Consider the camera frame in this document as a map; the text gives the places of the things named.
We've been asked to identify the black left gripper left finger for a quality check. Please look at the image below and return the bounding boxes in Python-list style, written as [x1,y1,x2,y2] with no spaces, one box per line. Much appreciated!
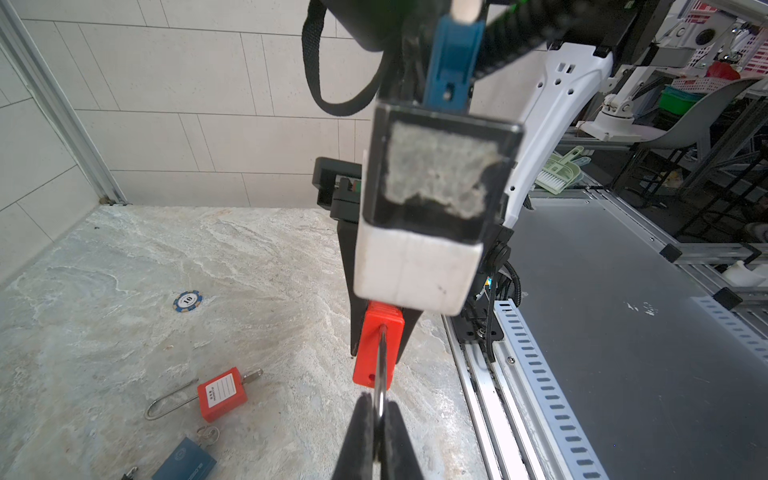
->
[331,393,377,480]

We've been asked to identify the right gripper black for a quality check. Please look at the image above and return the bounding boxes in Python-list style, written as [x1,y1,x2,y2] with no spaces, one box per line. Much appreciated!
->
[312,157,516,356]

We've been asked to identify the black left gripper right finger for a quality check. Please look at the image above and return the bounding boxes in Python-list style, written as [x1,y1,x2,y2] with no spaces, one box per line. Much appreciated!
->
[379,400,424,480]

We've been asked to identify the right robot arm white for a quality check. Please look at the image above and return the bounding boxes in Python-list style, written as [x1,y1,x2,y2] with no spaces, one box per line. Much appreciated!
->
[301,1,671,358]

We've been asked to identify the red padlock with label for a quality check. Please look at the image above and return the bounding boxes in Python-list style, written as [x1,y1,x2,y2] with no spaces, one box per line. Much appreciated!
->
[143,367,263,423]

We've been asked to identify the blue padlock right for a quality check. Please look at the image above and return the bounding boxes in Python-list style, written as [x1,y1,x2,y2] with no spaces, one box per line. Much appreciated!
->
[151,426,221,480]

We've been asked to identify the green dustpan brush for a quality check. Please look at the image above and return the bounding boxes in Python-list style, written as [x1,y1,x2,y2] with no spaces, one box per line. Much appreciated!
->
[535,146,585,195]

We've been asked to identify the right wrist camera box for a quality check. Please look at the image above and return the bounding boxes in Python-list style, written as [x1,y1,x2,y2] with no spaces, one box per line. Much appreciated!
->
[353,102,524,315]

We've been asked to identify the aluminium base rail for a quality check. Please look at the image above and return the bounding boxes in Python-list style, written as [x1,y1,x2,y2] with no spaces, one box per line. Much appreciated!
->
[446,190,767,479]

